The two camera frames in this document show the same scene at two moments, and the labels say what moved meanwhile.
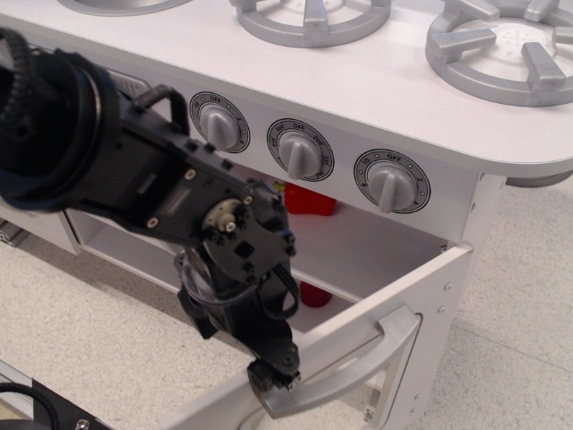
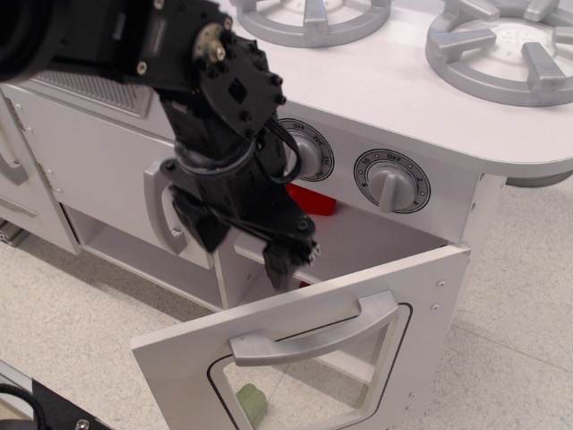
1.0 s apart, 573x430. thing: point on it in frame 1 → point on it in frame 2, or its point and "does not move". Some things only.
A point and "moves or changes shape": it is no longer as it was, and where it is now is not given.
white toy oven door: (399, 374) moves or changes shape
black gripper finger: (264, 376) → (281, 265)
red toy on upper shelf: (301, 201) does not move
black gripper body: (251, 301) → (247, 187)
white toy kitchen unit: (391, 126) does not move
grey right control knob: (393, 180) does not move
